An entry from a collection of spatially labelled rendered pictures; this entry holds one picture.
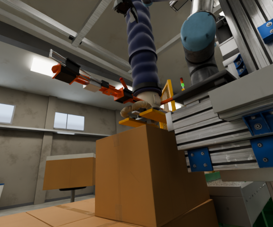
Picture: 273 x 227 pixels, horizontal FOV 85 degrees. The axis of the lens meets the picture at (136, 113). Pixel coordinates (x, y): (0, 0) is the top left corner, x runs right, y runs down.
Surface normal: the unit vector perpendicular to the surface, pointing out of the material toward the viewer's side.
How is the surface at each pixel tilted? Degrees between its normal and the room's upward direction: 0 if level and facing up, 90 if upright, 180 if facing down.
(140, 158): 90
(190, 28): 97
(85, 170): 90
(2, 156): 90
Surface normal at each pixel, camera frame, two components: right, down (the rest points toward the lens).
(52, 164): 0.04, -0.36
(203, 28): -0.44, -0.17
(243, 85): -0.77, -0.17
